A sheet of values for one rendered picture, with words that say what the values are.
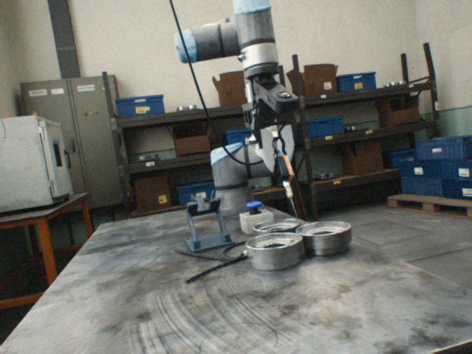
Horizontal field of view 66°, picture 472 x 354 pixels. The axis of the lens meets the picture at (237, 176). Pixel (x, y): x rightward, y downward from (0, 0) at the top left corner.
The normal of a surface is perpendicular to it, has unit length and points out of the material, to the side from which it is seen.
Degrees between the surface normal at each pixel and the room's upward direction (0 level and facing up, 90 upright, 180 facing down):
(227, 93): 92
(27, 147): 90
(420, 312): 0
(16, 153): 90
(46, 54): 90
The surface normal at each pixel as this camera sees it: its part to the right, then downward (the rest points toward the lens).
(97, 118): 0.22, 0.04
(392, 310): -0.14, -0.99
